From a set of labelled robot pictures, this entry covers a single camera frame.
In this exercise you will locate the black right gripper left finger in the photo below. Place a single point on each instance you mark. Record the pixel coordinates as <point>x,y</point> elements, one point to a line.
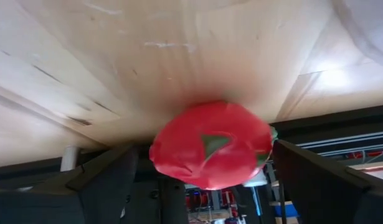
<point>69,196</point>

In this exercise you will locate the beige cloth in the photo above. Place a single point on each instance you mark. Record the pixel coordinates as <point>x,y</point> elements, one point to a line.
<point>371,28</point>

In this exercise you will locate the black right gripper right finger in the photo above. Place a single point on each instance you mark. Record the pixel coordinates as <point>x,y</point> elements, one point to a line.
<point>334,193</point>

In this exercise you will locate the white cylindrical post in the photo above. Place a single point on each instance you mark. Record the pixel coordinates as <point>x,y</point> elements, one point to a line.
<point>69,158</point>

